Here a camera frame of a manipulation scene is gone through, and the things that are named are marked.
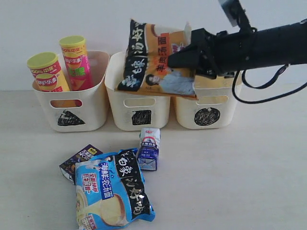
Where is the middle cream bin square mark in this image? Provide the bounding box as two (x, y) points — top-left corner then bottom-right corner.
(104, 50), (173, 131)

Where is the purple juice carton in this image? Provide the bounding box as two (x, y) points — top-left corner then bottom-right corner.
(59, 144), (103, 184)

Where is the pink Lay's chips can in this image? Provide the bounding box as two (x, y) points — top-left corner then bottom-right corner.
(59, 35), (94, 91)

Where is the blue instant noodle bag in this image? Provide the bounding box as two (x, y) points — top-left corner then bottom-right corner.
(75, 148), (155, 230)

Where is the blue white milk carton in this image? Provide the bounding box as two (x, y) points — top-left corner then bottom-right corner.
(137, 127), (161, 171)

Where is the yellow Lay's chips can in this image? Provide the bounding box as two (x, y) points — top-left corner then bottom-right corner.
(27, 52), (70, 92)

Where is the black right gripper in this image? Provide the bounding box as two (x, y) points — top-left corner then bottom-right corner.
(167, 28), (254, 79)

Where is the left cream bin triangle mark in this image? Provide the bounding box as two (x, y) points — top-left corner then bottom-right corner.
(32, 50), (110, 133)

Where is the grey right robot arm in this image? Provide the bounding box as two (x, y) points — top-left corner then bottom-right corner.
(167, 22), (307, 79)

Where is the right cream bin circle mark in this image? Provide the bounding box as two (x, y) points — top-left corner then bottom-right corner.
(170, 71), (243, 129)

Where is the orange instant noodle bag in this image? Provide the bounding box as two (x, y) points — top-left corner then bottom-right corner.
(116, 19), (197, 100)

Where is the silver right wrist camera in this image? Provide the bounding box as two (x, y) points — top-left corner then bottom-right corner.
(218, 0), (251, 30)

